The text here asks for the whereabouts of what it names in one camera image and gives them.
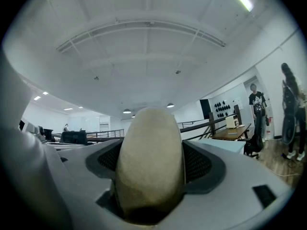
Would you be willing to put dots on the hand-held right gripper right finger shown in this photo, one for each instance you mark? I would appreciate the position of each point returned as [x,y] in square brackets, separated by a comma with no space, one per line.
[227,200]

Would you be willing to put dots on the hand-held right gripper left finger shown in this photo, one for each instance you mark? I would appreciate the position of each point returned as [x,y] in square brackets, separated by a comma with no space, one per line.
[72,188]

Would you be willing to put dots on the black mesh office chair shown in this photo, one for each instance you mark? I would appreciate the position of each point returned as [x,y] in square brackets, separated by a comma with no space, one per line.
[73,138]

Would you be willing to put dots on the black bag on floor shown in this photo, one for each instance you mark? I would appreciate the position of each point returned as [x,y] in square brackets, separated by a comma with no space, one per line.
[254,142]

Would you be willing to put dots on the brown wooden desk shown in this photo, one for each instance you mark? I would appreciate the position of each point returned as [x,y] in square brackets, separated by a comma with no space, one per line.
[230,133]

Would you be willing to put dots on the dark metal railing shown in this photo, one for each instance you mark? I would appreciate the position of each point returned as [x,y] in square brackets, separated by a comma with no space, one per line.
[204,126]

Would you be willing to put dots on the beige box appliance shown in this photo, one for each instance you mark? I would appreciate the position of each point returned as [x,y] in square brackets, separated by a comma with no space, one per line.
[231,122]

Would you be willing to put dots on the round pendant lamp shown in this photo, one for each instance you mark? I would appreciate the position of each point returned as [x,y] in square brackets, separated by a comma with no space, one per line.
[126,111]
[170,105]

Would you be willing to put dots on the rack of black wall items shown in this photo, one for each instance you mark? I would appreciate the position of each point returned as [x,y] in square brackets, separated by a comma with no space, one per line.
[222,109]

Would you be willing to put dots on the black wall panel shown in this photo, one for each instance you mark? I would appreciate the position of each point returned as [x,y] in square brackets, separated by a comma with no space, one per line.
[204,108]

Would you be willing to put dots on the black round frame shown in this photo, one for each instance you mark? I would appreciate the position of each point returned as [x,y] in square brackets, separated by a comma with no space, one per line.
[289,118]

